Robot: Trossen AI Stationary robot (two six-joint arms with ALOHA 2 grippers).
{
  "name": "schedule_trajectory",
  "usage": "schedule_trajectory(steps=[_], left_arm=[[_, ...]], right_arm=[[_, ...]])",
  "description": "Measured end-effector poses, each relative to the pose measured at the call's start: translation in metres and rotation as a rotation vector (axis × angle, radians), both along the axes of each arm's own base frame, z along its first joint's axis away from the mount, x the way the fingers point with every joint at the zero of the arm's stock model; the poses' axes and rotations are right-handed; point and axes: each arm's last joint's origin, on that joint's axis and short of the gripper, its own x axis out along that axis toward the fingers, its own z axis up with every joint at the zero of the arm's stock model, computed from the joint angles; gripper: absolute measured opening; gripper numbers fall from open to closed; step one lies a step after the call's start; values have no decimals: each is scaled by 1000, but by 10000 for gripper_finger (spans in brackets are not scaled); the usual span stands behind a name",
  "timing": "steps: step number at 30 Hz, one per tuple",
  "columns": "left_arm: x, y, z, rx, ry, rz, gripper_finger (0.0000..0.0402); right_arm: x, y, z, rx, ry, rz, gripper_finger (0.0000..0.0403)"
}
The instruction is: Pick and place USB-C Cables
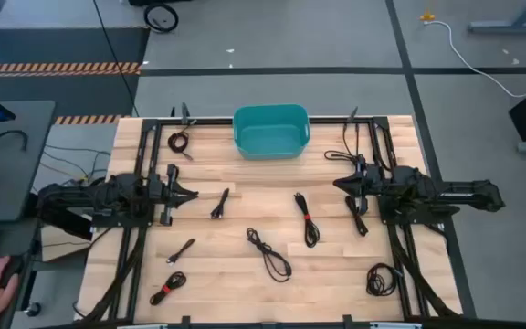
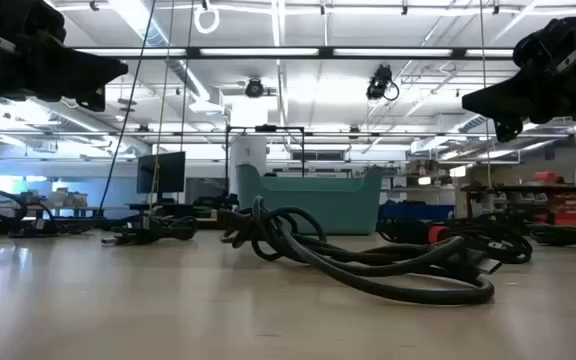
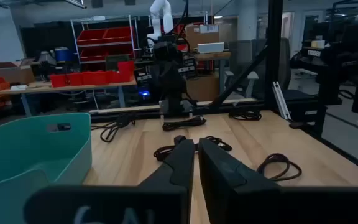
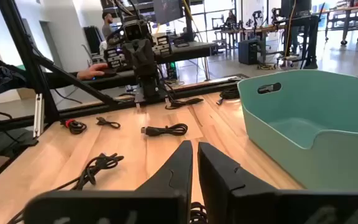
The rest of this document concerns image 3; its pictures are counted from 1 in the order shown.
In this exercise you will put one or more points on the blue container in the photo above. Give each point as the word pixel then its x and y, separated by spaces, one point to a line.
pixel 63 55

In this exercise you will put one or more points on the black aluminium table frame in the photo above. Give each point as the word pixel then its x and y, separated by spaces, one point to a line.
pixel 274 46

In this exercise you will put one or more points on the red plastic storage bin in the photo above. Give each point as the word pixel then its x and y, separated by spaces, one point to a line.
pixel 118 34
pixel 126 70
pixel 58 80
pixel 95 77
pixel 75 79
pixel 90 36

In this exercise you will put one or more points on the dark office chair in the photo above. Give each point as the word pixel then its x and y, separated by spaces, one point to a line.
pixel 286 68

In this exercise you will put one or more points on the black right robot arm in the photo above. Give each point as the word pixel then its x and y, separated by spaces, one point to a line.
pixel 166 51

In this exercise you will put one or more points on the teal plastic bin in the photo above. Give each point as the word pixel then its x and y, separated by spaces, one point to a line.
pixel 26 149

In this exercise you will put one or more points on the wooden side table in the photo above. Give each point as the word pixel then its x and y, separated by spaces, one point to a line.
pixel 213 56

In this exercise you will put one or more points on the black labelled electronics box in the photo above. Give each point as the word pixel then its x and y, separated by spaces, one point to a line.
pixel 187 68
pixel 143 76

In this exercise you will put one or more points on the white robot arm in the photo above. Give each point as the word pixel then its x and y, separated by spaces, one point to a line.
pixel 158 18

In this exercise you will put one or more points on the cardboard box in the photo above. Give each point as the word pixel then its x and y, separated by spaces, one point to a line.
pixel 194 39
pixel 202 88
pixel 14 74

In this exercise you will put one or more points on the white rectangular box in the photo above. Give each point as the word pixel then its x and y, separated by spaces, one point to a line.
pixel 210 47

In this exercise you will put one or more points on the white aluminium profile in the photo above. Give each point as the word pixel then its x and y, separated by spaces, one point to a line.
pixel 281 99

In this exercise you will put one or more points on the wooden workbench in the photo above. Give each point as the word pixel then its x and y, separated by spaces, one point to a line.
pixel 42 88

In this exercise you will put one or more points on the small white table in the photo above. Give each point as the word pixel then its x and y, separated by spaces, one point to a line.
pixel 250 76

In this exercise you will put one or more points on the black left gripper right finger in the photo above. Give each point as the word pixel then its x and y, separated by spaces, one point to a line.
pixel 222 177

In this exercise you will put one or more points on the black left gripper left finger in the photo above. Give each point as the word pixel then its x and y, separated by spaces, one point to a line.
pixel 176 168

